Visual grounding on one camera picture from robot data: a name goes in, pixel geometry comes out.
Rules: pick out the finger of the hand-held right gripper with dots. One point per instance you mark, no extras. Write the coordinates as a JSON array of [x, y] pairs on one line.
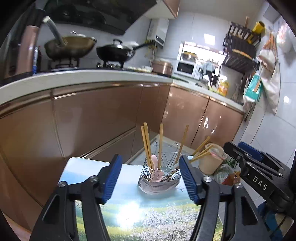
[[249, 158], [252, 150]]

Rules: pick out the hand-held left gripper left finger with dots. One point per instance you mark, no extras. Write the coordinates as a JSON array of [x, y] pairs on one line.
[[113, 178]]

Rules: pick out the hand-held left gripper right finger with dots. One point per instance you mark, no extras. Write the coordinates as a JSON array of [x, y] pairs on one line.
[[188, 178]]

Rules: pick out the wooden chopstick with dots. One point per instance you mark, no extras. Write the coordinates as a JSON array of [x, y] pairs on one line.
[[201, 146], [200, 156], [160, 146], [181, 143], [148, 139], [205, 150], [145, 148]]

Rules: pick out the pink plastic spoon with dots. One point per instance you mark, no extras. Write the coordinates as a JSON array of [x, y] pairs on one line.
[[157, 176]]

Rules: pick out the green onions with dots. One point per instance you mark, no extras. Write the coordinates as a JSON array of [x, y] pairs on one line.
[[233, 163]]

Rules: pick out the blue plastic object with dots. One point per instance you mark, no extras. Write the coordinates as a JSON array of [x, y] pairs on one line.
[[268, 217]]

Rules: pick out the beige trash bin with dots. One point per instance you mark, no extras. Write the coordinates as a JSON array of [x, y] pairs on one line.
[[211, 162]]

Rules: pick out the grey cloth pouch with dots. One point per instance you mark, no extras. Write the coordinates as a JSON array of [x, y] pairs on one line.
[[159, 187]]

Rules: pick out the clear plastic bag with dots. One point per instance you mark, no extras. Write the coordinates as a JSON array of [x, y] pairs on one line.
[[222, 172]]

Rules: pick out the teal packet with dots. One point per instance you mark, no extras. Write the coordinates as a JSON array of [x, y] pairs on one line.
[[253, 88]]

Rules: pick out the yellow oil bottle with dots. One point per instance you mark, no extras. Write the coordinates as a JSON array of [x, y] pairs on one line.
[[223, 88]]

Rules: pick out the hanging plastic bags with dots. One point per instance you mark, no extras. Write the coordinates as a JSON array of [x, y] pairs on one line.
[[270, 69]]

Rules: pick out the blue and white cloth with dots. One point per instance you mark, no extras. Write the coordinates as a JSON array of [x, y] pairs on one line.
[[208, 68]]

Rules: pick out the black dish rack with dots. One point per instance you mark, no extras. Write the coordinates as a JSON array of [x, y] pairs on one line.
[[240, 46]]

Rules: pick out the white microwave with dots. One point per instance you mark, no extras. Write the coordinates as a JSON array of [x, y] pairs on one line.
[[185, 68]]

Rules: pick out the white kitchen countertop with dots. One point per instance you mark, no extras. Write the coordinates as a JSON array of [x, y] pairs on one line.
[[69, 78]]

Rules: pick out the plate of eggs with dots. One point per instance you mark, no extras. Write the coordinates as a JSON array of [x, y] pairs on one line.
[[138, 68]]

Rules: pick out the steel pot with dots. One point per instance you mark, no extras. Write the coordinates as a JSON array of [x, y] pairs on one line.
[[189, 56]]

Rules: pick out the brown rice cooker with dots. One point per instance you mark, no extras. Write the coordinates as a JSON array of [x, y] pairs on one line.
[[161, 67]]

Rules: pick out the gas stove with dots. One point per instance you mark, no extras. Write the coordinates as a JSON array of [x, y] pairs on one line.
[[87, 66]]

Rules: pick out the yellow roll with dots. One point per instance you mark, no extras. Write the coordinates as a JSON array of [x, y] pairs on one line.
[[259, 26]]

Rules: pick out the black wok with lid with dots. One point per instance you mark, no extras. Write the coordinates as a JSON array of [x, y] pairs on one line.
[[115, 53]]

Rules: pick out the wooden stick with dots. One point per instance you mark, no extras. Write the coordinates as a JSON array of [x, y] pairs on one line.
[[247, 21]]

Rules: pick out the bronze wok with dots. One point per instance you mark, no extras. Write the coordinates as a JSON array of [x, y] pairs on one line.
[[71, 47]]

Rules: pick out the blue bottle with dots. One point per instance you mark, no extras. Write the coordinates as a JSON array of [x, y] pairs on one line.
[[35, 60]]

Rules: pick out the white water heater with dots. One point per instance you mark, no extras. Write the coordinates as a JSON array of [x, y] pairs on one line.
[[158, 32]]

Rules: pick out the brown upper cabinet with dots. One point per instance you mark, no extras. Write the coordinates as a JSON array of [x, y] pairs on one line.
[[168, 8]]

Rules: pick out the black range hood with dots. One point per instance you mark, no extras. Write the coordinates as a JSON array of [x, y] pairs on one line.
[[97, 14]]

